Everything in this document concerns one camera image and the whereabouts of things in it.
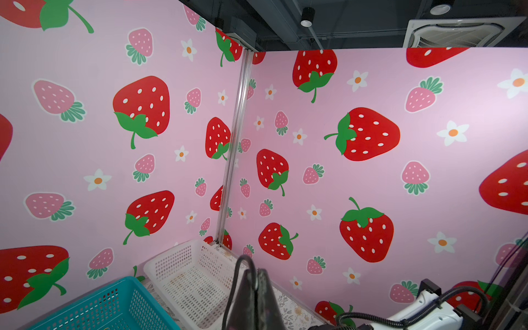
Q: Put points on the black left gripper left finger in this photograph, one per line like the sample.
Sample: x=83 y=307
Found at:
x=243 y=311

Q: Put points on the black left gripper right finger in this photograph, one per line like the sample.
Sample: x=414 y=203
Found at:
x=269 y=315

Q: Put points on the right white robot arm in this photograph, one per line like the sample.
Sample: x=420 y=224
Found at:
x=465 y=306

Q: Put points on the right white plastic basket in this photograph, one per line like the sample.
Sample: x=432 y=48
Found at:
x=197 y=283

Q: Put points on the teal plastic basket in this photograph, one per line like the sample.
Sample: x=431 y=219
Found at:
x=123 y=304

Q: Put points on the ceiling spot light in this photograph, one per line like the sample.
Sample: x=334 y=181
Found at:
x=307 y=17

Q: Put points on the ceiling air conditioner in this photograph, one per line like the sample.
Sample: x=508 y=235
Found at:
x=459 y=33

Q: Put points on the right aluminium corner post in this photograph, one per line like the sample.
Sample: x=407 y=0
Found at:
x=237 y=125

